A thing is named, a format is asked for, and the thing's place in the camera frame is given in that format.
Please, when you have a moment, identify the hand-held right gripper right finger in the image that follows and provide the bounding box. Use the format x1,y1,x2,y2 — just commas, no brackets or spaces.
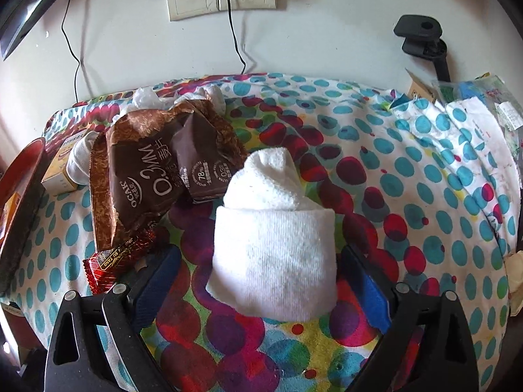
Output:
337,244,480,392

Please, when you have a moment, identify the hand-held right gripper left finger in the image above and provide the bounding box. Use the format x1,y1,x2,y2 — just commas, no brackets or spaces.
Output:
44,245,182,392

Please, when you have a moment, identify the red candy wrapper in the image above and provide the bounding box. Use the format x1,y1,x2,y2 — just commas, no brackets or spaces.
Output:
83,229,158,295

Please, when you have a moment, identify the large brown snack bag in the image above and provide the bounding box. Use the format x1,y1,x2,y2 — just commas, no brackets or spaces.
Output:
89,100,246,252

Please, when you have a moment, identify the small brown snack packet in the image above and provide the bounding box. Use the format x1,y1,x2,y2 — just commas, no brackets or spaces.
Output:
169,114,229,203

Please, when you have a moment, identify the yellow medicine box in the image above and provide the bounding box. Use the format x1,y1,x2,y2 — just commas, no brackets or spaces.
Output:
41,133,88,194

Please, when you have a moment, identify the round red tray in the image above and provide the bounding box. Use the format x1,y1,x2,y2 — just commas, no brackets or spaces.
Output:
0,137,50,295

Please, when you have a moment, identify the beige cloth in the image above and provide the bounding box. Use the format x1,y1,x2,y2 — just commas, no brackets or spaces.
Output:
504,249,523,315

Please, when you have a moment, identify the polka dot tablecloth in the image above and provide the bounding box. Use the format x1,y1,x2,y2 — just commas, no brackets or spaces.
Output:
0,71,523,392

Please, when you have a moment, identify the yellow snack bag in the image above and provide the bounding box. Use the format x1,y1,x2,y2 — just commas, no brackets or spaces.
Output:
0,194,21,250

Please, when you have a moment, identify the white plastic bag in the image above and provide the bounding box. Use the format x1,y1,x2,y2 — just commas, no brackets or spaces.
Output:
133,88,172,111

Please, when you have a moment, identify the clear plastic bag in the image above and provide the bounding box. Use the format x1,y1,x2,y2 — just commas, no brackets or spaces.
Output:
433,74,523,139

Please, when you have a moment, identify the black charger cable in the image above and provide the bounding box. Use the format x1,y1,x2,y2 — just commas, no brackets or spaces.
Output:
226,0,247,76

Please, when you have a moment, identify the black monitor cable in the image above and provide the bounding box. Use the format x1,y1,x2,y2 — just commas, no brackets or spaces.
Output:
60,0,82,105

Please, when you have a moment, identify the black clamp mount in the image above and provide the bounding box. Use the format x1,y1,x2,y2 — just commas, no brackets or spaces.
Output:
393,15,452,83

